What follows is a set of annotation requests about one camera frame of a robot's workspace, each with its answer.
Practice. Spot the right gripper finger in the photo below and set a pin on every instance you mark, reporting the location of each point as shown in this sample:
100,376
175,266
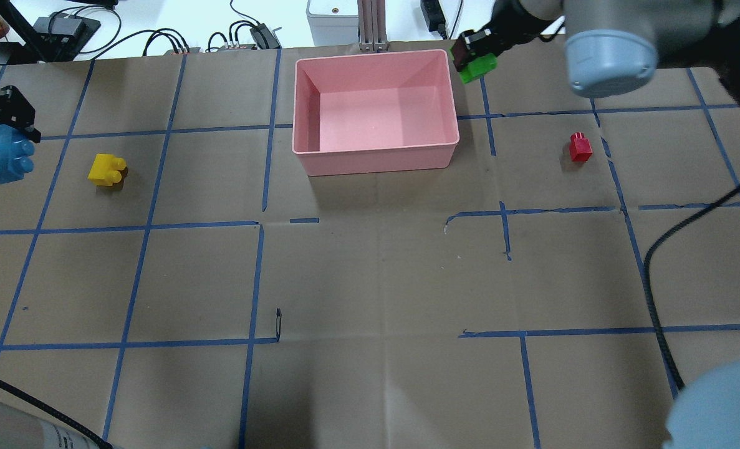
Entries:
469,46

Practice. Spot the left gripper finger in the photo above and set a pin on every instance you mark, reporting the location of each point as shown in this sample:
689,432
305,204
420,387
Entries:
18,113

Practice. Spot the white square box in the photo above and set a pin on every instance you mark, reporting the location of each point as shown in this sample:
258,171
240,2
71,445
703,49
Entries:
333,23

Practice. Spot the aluminium frame post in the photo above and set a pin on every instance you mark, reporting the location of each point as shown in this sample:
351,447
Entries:
372,30

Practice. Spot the black power adapter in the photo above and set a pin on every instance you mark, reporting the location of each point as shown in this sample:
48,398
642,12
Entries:
433,16

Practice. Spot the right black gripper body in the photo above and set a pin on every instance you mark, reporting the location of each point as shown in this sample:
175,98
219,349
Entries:
512,29

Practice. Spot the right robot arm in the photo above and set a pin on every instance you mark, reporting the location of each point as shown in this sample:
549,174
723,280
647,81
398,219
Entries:
613,48

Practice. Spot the green block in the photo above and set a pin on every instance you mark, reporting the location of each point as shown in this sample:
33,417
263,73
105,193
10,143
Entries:
477,68

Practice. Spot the pink plastic box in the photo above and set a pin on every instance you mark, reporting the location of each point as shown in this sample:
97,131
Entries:
370,113

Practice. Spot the blue block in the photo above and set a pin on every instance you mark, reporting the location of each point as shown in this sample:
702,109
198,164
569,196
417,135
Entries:
16,151

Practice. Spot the yellow block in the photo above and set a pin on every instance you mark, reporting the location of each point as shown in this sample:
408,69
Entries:
107,170

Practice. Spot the red block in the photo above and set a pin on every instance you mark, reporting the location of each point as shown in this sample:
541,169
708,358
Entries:
580,147

